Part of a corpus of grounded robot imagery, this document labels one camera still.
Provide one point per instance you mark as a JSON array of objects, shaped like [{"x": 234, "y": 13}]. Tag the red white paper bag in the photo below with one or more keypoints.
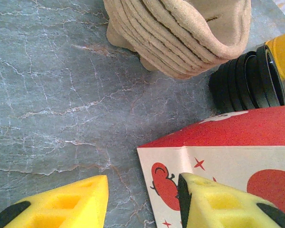
[{"x": 228, "y": 154}]

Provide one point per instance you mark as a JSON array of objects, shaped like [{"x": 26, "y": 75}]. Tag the black cup lid stack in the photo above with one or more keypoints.
[{"x": 247, "y": 83}]

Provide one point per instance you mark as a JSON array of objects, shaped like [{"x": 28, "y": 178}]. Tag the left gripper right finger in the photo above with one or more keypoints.
[{"x": 216, "y": 206}]

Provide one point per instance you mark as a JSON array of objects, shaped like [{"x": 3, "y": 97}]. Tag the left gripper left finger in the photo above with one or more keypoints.
[{"x": 61, "y": 206}]

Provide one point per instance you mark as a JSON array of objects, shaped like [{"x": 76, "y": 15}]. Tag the yellow straw holder cup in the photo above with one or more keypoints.
[{"x": 283, "y": 54}]

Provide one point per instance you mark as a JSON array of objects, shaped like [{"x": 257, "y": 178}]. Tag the brown pulp cup carrier stack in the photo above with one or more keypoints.
[{"x": 180, "y": 31}]

